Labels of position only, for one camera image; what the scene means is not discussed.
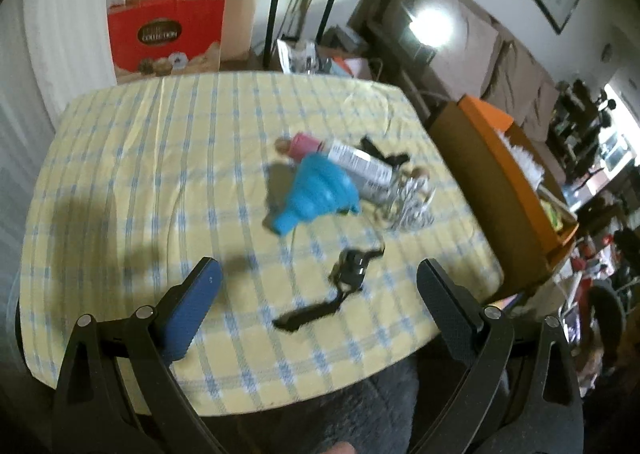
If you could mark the orange cardboard box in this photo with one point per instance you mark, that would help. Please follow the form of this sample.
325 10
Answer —
480 168

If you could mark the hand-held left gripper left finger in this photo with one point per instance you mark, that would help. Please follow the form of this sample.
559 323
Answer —
192 306

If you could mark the large brown cushion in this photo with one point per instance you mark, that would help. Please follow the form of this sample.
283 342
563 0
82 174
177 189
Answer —
470 53

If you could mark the brown cardboard box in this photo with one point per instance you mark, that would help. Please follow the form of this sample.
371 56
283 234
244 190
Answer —
240 18

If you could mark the white pleated curtain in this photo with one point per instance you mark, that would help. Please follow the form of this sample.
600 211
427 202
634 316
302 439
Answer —
50 83

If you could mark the clear bottle pink cap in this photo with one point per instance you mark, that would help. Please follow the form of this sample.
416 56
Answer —
350 161

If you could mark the person's grey trousers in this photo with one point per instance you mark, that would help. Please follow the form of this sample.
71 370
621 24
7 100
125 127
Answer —
310 409

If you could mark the yellow checked tablecloth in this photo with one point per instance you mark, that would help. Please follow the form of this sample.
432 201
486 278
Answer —
150 158

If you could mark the white feather duster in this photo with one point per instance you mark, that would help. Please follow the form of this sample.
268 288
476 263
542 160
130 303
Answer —
522 161

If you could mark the small brown cushion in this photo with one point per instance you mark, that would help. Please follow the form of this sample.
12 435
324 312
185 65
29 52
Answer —
542 108

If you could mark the blue funnel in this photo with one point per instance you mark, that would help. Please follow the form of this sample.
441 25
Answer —
315 194

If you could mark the red gift bag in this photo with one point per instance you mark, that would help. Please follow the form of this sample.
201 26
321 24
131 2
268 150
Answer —
165 33

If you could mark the medium brown cushion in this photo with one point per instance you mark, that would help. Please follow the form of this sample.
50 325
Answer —
515 83

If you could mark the green toothpaste box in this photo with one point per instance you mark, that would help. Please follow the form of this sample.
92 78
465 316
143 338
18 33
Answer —
555 216

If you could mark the black night light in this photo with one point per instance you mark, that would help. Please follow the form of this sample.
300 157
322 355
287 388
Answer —
430 26

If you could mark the open box of clutter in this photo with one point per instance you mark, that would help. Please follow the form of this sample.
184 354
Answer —
305 53

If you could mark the cluttered dark shelf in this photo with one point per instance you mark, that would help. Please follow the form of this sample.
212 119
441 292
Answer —
580 123

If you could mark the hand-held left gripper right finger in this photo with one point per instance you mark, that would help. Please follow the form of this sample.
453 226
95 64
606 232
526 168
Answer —
445 304

